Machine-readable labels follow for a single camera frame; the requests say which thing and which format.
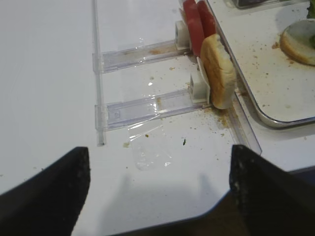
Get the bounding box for bottom bun slice on tray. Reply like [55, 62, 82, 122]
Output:
[280, 19, 315, 66]

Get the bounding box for clear outer strip left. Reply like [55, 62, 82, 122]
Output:
[92, 0, 106, 147]

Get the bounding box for clear rail left of tray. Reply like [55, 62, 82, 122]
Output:
[227, 92, 262, 155]

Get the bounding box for tomato slice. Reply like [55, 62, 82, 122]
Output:
[183, 0, 204, 57]
[197, 0, 216, 38]

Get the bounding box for rear tomato slice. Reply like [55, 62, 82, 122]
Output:
[197, 0, 216, 38]

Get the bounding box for white pusher block upper left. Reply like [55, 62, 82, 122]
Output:
[175, 8, 191, 50]

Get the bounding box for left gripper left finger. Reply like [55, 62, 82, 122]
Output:
[0, 147, 91, 236]

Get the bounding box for metal baking tray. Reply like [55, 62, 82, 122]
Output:
[208, 0, 315, 128]

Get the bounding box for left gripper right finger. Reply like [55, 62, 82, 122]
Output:
[229, 145, 315, 236]

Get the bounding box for white pusher block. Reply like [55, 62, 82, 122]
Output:
[189, 57, 211, 105]
[175, 8, 191, 50]

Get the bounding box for clear plastic container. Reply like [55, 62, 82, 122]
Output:
[223, 0, 285, 9]

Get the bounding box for upper left clear track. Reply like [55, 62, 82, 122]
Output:
[93, 40, 192, 74]

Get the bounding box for clear tape piece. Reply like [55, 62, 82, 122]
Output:
[128, 119, 173, 171]

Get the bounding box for standing bun slice left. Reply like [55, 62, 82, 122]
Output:
[200, 33, 237, 110]

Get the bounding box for white pusher block lower left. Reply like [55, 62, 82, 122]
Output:
[189, 57, 211, 105]

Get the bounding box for lower left clear track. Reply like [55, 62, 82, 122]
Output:
[95, 88, 210, 131]

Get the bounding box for front tomato slice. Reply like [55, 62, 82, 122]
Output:
[183, 0, 204, 57]

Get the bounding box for clear track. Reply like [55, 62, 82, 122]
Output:
[95, 88, 210, 131]
[93, 40, 192, 74]

